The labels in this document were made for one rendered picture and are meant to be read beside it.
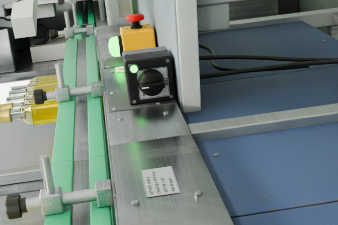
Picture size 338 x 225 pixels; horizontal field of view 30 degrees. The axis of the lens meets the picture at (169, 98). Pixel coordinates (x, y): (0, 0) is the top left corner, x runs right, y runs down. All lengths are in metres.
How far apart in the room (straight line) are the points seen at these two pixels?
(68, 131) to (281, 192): 0.41
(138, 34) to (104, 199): 0.62
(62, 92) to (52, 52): 1.60
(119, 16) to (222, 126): 0.93
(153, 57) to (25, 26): 0.82
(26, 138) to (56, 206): 1.06
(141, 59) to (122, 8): 0.78
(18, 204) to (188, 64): 0.39
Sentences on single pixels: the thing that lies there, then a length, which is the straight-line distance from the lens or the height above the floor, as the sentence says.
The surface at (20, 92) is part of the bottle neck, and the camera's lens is 1.80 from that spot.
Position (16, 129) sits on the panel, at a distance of 1.93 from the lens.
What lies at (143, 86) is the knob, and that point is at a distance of 1.04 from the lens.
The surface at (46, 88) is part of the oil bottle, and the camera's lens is 1.72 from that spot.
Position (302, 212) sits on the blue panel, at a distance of 0.74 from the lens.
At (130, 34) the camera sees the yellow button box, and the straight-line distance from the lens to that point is 1.34.
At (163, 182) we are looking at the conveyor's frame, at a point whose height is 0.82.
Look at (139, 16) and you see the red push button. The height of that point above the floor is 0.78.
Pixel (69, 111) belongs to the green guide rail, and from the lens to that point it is 1.16.
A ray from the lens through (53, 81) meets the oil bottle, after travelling 1.78.
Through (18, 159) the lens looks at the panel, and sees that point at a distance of 1.70.
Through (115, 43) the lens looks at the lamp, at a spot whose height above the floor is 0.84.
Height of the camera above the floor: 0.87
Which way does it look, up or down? 5 degrees down
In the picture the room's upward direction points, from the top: 98 degrees counter-clockwise
